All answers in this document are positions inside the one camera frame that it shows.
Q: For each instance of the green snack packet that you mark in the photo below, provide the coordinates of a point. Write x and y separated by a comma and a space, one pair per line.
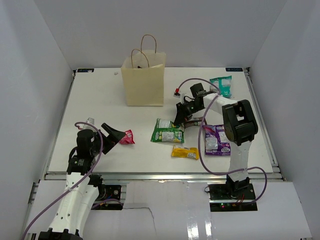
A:
165, 131

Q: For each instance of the white cardboard front panel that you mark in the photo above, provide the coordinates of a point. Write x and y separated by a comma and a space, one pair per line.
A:
181, 211

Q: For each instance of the brown chocolate bar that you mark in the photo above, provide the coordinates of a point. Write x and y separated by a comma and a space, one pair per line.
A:
195, 121

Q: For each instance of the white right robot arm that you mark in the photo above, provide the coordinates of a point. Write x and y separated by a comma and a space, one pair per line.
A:
240, 127

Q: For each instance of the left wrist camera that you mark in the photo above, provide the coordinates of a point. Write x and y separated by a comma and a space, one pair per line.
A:
88, 122

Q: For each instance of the purple white snack packet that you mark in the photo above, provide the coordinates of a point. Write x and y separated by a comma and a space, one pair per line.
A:
216, 141

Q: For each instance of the yellow snack bar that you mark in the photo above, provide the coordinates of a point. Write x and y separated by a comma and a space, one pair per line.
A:
184, 152

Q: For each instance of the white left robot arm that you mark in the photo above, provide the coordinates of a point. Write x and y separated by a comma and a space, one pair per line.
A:
82, 187

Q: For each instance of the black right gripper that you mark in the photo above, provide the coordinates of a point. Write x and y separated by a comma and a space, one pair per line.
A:
182, 113

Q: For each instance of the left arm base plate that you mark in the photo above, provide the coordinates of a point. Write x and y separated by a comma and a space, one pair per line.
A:
109, 191

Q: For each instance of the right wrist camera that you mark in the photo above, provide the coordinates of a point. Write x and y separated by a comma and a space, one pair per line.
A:
178, 94

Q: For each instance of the teal snack packet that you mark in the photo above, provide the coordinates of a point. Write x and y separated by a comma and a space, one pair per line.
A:
223, 84

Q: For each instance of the red candy packet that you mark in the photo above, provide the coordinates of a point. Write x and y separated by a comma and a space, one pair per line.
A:
128, 139

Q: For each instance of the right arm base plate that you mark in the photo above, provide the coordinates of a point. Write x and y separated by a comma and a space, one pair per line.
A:
222, 200

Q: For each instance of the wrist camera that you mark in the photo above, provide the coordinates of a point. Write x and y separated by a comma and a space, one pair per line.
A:
88, 122
178, 94

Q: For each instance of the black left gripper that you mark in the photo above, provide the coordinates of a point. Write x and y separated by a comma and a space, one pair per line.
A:
115, 135

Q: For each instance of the beige paper bag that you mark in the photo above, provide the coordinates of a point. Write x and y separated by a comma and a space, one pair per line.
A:
143, 76

